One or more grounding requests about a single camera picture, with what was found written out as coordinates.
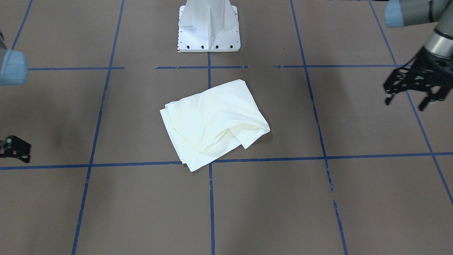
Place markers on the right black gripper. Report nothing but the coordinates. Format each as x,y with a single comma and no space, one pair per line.
14,148

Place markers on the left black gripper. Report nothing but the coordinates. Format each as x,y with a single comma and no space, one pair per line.
432,64

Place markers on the cream cat print t-shirt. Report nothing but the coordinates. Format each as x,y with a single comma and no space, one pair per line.
205,126

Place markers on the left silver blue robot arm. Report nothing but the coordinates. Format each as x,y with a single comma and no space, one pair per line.
404,13

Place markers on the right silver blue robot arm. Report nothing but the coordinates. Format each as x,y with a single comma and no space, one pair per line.
14,70

